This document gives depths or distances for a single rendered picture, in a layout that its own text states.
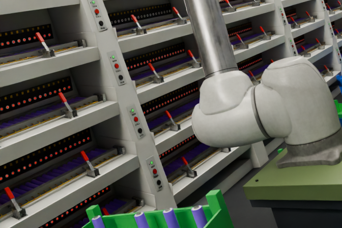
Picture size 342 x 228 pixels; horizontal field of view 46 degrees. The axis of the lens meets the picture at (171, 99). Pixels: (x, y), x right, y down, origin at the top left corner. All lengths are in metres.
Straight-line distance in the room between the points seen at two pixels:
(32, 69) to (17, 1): 0.21
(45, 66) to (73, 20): 0.27
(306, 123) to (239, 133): 0.18
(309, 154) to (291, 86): 0.19
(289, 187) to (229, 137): 0.22
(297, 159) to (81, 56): 0.75
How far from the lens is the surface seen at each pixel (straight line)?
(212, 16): 1.22
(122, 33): 1.61
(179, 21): 1.82
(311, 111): 1.09
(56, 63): 1.32
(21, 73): 1.26
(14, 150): 1.21
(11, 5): 1.32
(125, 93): 1.45
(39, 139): 1.24
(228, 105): 1.14
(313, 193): 1.03
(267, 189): 1.09
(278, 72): 1.09
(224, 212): 0.67
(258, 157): 2.04
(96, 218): 0.81
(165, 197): 1.52
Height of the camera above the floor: 0.61
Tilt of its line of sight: 5 degrees down
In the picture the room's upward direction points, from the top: 19 degrees counter-clockwise
